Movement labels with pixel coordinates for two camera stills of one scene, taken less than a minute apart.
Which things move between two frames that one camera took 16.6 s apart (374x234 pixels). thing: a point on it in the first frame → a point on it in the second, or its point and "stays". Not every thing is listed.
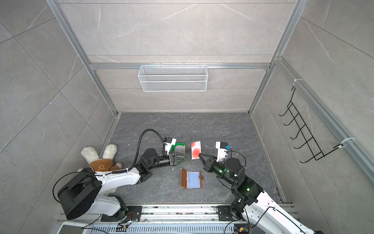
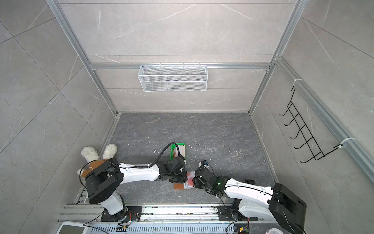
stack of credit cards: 180,148 stays
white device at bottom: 72,227 stays
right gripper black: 210,165 → 196,182
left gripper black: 174,161 → 184,180
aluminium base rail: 168,219 stays
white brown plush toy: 105,164 stays
